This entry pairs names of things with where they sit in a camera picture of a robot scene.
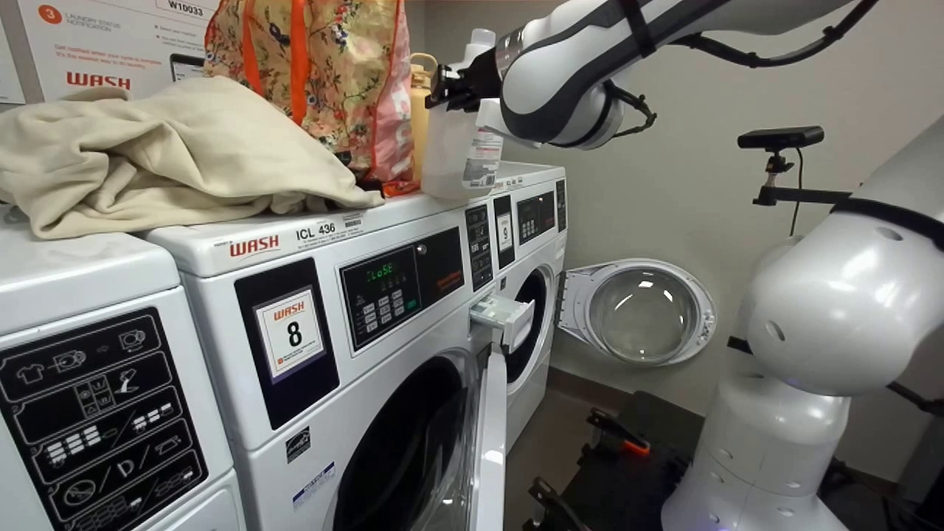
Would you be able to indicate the beige cloth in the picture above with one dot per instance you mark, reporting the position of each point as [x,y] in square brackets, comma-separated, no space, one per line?
[149,158]

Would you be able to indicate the round door of machine nine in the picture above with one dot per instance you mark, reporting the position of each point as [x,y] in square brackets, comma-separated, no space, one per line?
[637,314]

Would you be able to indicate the white washing machine number eight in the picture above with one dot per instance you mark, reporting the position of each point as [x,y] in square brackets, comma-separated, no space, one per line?
[295,444]

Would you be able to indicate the white washing machine number nine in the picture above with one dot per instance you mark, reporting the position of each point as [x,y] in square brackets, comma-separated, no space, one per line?
[535,255]

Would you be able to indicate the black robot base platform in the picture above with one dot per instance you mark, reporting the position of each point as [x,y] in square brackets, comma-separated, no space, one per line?
[628,490]

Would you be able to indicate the white washing machine number seven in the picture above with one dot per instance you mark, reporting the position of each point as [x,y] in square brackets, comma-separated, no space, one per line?
[97,295]

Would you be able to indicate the black stereo camera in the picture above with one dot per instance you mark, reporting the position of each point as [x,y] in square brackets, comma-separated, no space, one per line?
[783,136]

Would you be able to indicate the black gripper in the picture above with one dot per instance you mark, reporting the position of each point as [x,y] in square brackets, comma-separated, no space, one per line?
[479,75]

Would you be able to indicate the round door of machine eight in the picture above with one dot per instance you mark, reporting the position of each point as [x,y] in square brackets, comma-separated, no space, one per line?
[491,444]

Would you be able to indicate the pink floral tote bag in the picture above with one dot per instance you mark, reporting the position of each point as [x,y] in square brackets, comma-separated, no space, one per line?
[333,68]

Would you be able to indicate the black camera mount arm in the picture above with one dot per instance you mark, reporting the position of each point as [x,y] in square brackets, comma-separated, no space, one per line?
[796,196]

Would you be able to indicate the white detergent drawer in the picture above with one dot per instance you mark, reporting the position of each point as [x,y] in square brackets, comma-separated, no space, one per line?
[500,317]

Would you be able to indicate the white WASH wall poster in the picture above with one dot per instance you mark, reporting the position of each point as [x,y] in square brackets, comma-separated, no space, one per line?
[106,47]

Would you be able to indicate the yellow insulated bottle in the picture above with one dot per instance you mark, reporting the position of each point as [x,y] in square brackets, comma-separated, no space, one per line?
[420,119]

